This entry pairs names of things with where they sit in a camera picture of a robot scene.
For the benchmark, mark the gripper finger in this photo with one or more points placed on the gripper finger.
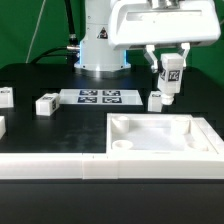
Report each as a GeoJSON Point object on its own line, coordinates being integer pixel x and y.
{"type": "Point", "coordinates": [151, 58]}
{"type": "Point", "coordinates": [183, 51]}

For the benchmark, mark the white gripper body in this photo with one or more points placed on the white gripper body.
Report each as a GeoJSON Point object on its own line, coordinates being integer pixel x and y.
{"type": "Point", "coordinates": [134, 23]}

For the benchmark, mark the white square table top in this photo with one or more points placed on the white square table top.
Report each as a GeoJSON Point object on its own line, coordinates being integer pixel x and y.
{"type": "Point", "coordinates": [141, 134]}

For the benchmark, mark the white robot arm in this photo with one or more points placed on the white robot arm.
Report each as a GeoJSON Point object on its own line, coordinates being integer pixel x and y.
{"type": "Point", "coordinates": [96, 54]}

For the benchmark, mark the white base tag plate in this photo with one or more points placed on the white base tag plate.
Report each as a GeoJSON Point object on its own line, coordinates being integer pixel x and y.
{"type": "Point", "coordinates": [100, 97]}

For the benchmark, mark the white U-shaped obstacle fence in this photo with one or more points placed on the white U-shaped obstacle fence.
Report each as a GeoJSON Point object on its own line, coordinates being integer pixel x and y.
{"type": "Point", "coordinates": [89, 160]}

